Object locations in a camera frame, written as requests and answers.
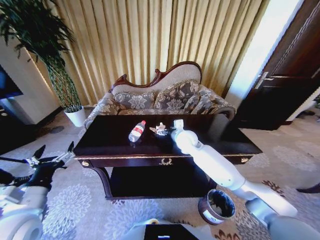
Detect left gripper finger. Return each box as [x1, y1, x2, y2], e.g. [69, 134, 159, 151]
[24, 145, 46, 167]
[57, 141, 76, 166]

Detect pale paper trash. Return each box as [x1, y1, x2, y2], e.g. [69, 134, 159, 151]
[149, 123, 167, 134]

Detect brown trash bin black liner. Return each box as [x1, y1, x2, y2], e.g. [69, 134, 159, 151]
[197, 188, 237, 226]

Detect clear plastic bottle red label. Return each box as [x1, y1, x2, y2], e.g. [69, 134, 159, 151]
[128, 120, 147, 143]

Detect white plant pot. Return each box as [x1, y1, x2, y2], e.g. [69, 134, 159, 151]
[63, 104, 87, 128]

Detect large floral fringed cushion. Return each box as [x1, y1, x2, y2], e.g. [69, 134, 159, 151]
[153, 79, 201, 111]

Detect dark television cabinet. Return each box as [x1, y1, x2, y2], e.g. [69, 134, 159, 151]
[0, 97, 35, 155]

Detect small floral sofa cushion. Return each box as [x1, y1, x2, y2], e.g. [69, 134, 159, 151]
[113, 91, 156, 111]

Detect dark wooden coffee table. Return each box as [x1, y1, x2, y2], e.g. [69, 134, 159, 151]
[73, 114, 263, 201]

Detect floral carved wooden sofa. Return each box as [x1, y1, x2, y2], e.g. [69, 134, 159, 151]
[83, 61, 237, 131]

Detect flat screen television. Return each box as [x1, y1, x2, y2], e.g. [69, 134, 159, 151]
[0, 64, 24, 99]

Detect golden pleated curtain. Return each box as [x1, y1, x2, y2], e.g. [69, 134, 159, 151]
[25, 0, 271, 106]

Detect tall green potted plant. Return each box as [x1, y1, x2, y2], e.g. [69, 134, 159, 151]
[0, 0, 84, 112]

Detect dark wooden door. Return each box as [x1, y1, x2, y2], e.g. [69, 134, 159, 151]
[234, 0, 320, 131]

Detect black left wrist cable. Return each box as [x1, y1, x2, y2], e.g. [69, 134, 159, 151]
[0, 155, 30, 164]

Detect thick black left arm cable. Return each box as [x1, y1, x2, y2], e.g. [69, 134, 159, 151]
[0, 168, 35, 188]

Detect silver door handle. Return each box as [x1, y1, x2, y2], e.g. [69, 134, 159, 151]
[254, 71, 270, 90]

